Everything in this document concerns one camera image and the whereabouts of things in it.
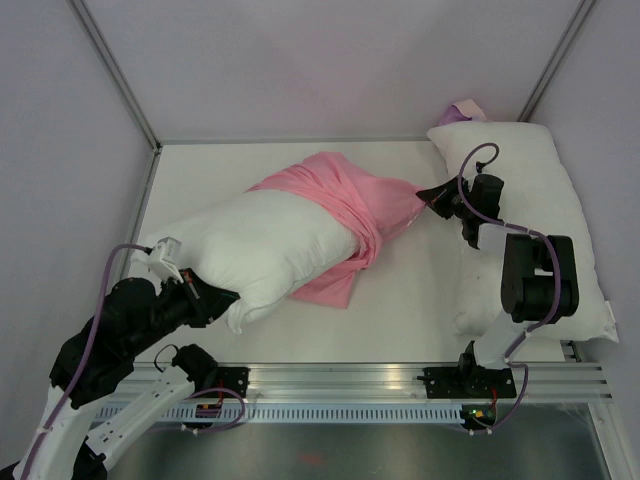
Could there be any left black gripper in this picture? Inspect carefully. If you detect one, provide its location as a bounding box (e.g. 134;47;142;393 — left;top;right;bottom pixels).
127;266;240;356

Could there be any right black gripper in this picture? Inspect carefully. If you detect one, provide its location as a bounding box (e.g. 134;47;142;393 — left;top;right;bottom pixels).
418;175;475;219

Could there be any pink pillowcase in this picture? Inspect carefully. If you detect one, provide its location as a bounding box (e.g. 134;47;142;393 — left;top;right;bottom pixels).
251;152;426;309

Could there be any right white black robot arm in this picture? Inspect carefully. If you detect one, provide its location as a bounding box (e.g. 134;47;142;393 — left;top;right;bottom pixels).
416;174;579;396

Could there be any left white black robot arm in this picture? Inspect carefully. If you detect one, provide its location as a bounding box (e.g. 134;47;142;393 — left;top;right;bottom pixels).
1;269;240;479

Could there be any pink purple cloth behind pillow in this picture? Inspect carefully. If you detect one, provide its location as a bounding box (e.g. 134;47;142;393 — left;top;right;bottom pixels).
439;99;487;126

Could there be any large white bare pillow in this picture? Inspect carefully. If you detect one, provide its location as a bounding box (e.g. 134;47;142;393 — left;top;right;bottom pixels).
427;121;618;341

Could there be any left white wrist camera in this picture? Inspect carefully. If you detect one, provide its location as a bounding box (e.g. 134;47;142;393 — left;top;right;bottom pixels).
145;237;183;283

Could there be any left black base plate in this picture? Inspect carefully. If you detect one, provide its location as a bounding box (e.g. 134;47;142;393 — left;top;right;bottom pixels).
214;366;251;399

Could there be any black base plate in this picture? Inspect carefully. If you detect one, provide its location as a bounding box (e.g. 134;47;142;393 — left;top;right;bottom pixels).
214;366;251;399
418;367;517;400

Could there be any white slotted cable duct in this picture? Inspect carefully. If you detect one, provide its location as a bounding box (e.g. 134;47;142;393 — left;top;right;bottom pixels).
159;402;463;425

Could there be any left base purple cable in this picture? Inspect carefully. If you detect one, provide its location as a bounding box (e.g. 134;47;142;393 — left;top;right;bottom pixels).
149;387;247;436

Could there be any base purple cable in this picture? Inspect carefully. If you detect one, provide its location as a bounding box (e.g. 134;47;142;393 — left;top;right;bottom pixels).
149;387;247;436
464;357;530;436

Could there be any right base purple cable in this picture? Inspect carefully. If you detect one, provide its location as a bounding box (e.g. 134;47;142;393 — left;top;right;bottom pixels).
464;357;530;436

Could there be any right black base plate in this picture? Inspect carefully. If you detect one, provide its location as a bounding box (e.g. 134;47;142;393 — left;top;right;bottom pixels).
418;367;517;400

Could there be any aluminium mounting rail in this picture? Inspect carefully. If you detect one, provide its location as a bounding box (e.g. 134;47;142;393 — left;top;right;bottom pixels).
99;360;614;404

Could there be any left aluminium corner post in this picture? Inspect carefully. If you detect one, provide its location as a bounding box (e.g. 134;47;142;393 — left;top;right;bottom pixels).
69;0;162;151

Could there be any aluminium corner post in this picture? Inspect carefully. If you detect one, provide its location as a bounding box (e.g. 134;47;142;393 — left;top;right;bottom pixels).
69;0;162;151
516;0;599;122

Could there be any right aluminium corner post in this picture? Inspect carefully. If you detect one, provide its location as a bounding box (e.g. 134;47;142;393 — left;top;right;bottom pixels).
516;0;599;122

